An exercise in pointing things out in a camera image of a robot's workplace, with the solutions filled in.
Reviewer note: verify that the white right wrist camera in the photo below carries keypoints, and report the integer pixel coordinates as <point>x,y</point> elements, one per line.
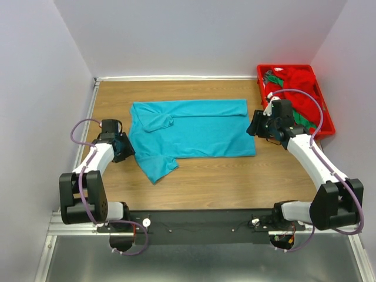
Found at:
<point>270,99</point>

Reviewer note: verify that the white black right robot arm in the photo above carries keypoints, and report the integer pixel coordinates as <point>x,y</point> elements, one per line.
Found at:
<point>338,200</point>

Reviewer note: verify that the green t-shirt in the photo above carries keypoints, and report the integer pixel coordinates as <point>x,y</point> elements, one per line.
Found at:
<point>273,83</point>

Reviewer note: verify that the grey garment in bin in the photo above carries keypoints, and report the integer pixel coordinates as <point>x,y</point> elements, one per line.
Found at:
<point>268,73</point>

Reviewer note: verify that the teal t-shirt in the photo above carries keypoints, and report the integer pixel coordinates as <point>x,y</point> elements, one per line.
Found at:
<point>161,133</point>

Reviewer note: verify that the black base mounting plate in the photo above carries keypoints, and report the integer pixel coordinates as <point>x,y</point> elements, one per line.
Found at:
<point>218,226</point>

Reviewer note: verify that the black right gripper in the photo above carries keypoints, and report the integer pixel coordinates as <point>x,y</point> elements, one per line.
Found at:
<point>257,118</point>

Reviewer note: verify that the aluminium frame rail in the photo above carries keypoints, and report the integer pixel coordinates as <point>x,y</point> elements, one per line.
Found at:
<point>92,239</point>

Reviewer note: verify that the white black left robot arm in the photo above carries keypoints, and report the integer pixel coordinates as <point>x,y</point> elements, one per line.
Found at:
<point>82,192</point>

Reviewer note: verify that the red plastic bin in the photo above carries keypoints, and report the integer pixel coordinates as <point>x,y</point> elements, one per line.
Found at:
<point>327,128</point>

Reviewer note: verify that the red t-shirt pile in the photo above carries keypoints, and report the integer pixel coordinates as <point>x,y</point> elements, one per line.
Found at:
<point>299,89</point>

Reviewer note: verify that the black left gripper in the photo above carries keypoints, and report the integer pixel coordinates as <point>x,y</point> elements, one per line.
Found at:
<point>128,150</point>

